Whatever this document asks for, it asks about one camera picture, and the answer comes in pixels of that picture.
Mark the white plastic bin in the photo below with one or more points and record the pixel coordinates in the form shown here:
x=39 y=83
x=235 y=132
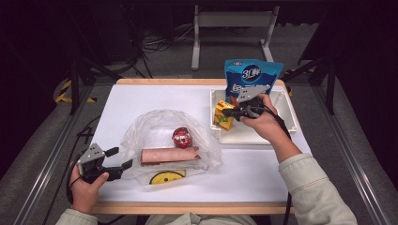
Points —
x=250 y=134

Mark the yellow snack box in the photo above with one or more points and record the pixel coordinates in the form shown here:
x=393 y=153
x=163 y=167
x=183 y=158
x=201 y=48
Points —
x=222 y=122

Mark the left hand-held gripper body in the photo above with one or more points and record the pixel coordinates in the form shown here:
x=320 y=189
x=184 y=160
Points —
x=92 y=154

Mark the person's left hand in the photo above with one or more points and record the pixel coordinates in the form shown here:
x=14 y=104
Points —
x=84 y=195

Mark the long brown box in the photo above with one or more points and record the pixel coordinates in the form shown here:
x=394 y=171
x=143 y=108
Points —
x=169 y=155

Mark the aluminium frame rail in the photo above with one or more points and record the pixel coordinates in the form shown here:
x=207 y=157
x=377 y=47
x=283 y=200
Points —
x=40 y=181
x=350 y=153

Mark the person's lap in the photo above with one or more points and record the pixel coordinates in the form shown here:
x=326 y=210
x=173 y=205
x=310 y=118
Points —
x=200 y=220

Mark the translucent smiley plastic bag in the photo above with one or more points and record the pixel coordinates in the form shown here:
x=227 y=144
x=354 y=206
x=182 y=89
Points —
x=156 y=125

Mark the red can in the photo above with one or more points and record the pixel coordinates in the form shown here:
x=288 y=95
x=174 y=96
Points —
x=182 y=137

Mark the white table mat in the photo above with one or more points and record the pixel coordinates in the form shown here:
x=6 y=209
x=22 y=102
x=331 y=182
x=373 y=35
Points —
x=237 y=181

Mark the yellow black striped tape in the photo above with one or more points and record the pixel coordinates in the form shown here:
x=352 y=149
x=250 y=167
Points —
x=62 y=93

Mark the blue snack pouch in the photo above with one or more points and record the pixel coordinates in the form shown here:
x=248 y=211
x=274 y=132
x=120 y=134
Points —
x=253 y=75

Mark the black tripod stand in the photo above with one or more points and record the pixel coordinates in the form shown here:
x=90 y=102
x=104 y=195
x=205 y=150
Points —
x=330 y=93
x=74 y=93

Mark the person's right hand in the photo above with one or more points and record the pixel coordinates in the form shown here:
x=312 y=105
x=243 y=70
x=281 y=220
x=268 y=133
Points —
x=269 y=126

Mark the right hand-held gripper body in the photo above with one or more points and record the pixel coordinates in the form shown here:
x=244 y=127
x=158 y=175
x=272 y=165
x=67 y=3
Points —
x=252 y=93

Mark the white metal stand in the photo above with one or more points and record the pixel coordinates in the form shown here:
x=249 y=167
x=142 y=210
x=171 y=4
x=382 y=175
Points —
x=234 y=19

